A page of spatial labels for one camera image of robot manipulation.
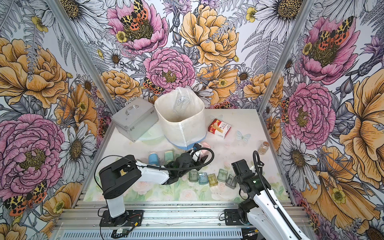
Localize translucent green shavings tray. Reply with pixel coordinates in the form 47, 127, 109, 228
188, 170, 199, 183

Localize clear teal shavings tray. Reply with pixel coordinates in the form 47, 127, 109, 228
217, 169, 228, 183

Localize silver aluminium case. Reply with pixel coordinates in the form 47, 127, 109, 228
112, 98, 159, 142

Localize small glass jar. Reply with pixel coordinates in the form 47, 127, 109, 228
258, 141, 270, 155

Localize teal square pencil sharpener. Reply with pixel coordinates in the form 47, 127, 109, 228
164, 150, 175, 164

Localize red white bandage box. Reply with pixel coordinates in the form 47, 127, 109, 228
208, 119, 232, 139

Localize white lined trash bin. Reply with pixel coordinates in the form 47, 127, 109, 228
155, 87, 208, 150

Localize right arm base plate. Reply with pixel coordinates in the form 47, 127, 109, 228
224, 209, 250, 226

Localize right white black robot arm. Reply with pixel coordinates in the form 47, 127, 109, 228
232, 151, 309, 240

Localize translucent blue shavings tray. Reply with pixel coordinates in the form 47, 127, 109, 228
198, 173, 209, 185

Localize grey translucent shavings tray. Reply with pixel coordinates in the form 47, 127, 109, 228
225, 174, 237, 190

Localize pale green round lid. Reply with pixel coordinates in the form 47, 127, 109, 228
138, 122, 166, 146

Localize translucent yellow shavings tray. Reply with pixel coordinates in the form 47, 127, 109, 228
208, 174, 218, 187

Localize blue pencil sharpener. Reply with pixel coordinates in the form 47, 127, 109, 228
148, 153, 160, 166

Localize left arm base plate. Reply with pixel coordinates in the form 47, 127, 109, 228
100, 210, 144, 227

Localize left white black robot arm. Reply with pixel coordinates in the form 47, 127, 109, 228
96, 144, 215, 222

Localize pink pencil sharpener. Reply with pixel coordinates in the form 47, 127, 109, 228
200, 142, 211, 158

